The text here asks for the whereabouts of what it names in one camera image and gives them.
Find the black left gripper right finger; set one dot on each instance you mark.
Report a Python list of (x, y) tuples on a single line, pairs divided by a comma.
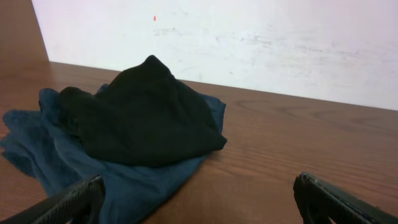
[(320, 202)]

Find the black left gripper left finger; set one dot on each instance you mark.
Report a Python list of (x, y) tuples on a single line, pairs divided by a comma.
[(80, 203)]

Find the navy blue folded garment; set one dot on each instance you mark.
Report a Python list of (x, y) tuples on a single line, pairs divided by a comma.
[(39, 145)]

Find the black folded garment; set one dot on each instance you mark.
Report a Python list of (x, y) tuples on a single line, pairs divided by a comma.
[(144, 117)]

